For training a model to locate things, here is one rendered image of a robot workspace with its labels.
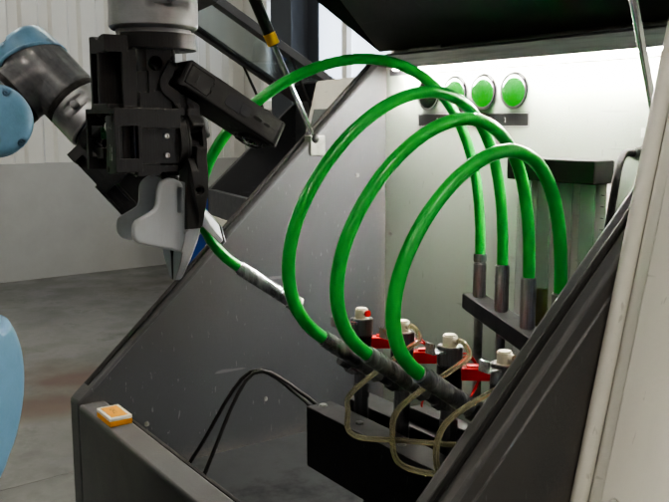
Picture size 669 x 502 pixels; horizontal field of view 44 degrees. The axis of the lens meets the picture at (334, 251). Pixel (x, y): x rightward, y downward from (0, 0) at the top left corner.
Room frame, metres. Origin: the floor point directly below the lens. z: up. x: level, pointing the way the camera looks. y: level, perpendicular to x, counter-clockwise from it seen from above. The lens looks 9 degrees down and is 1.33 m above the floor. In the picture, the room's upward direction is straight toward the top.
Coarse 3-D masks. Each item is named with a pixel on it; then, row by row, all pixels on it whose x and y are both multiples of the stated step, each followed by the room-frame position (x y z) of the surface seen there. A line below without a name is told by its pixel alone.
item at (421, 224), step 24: (504, 144) 0.80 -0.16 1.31; (456, 168) 0.78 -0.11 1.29; (480, 168) 0.78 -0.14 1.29; (552, 192) 0.84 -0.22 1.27; (432, 216) 0.75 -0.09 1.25; (552, 216) 0.85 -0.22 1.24; (408, 240) 0.74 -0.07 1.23; (408, 264) 0.73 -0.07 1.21; (408, 360) 0.73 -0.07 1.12; (432, 384) 0.75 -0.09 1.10; (456, 408) 0.77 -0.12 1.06
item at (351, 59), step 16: (320, 64) 1.07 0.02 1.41; (336, 64) 1.07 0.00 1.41; (352, 64) 1.08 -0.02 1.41; (368, 64) 1.09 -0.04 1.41; (384, 64) 1.09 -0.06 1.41; (400, 64) 1.09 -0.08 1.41; (288, 80) 1.06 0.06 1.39; (432, 80) 1.10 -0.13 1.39; (256, 96) 1.05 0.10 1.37; (272, 96) 1.06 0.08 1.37; (448, 112) 1.11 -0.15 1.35; (464, 128) 1.11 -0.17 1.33; (224, 144) 1.04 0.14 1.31; (464, 144) 1.11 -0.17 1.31; (208, 160) 1.03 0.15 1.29; (208, 176) 1.04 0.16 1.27; (480, 176) 1.12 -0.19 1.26; (480, 192) 1.12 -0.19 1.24; (480, 208) 1.12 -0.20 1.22; (480, 224) 1.12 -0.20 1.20; (208, 240) 1.03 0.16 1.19; (480, 240) 1.12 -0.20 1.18; (224, 256) 1.04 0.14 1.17; (480, 256) 1.12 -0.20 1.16
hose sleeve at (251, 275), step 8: (240, 272) 1.04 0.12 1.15; (248, 272) 1.04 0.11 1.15; (256, 272) 1.05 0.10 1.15; (248, 280) 1.05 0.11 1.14; (256, 280) 1.05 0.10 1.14; (264, 280) 1.05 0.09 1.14; (264, 288) 1.05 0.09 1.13; (272, 288) 1.05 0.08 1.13; (280, 288) 1.05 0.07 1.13; (272, 296) 1.05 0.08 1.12; (280, 296) 1.05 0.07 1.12
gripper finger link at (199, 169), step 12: (192, 144) 0.72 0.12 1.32; (192, 156) 0.71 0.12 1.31; (204, 156) 0.71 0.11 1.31; (192, 168) 0.70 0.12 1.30; (204, 168) 0.71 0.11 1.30; (180, 180) 0.72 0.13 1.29; (192, 180) 0.70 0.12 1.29; (204, 180) 0.71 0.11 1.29; (192, 192) 0.71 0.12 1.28; (204, 192) 0.71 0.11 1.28; (192, 204) 0.71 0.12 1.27; (204, 204) 0.72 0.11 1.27; (192, 216) 0.72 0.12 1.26; (192, 228) 0.72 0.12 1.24
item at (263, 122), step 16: (176, 64) 0.74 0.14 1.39; (192, 64) 0.73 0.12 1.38; (176, 80) 0.73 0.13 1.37; (192, 80) 0.72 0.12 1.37; (208, 80) 0.73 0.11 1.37; (192, 96) 0.74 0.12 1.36; (208, 96) 0.73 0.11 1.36; (224, 96) 0.74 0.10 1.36; (240, 96) 0.75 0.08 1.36; (208, 112) 0.76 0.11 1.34; (224, 112) 0.74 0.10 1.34; (240, 112) 0.75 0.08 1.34; (256, 112) 0.76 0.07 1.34; (224, 128) 0.79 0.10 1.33; (240, 128) 0.77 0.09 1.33; (256, 128) 0.76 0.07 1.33; (272, 128) 0.77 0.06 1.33; (256, 144) 0.79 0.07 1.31; (272, 144) 0.77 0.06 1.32
